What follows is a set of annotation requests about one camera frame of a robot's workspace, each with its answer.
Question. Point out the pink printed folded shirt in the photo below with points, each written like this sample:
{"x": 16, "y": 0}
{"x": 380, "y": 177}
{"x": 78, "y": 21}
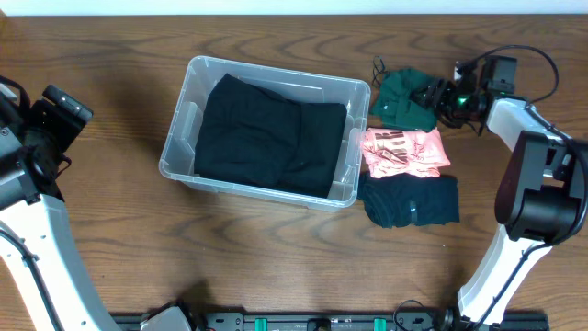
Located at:
{"x": 389, "y": 153}

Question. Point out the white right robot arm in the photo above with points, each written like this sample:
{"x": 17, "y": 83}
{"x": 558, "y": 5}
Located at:
{"x": 542, "y": 199}

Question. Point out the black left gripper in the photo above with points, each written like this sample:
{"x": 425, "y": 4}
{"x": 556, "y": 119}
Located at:
{"x": 41, "y": 131}

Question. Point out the clear plastic storage bin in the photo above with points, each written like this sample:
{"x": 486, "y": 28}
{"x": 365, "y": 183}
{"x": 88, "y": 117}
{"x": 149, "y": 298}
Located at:
{"x": 204, "y": 72}

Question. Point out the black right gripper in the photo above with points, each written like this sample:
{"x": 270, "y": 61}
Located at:
{"x": 436, "y": 95}

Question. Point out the black trousers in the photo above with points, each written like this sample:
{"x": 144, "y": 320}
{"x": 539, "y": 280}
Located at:
{"x": 311, "y": 171}

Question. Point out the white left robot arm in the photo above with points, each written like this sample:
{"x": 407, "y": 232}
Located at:
{"x": 37, "y": 244}

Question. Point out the green garment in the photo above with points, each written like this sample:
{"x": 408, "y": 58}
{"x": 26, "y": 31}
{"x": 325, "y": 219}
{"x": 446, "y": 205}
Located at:
{"x": 395, "y": 105}

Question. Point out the black garment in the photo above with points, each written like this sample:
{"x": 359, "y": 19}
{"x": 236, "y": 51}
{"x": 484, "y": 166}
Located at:
{"x": 248, "y": 134}

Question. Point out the dark teal folded garment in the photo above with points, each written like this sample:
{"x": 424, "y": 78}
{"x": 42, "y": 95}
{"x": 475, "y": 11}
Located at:
{"x": 402, "y": 200}

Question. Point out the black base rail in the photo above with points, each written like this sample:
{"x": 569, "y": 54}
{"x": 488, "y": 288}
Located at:
{"x": 418, "y": 319}

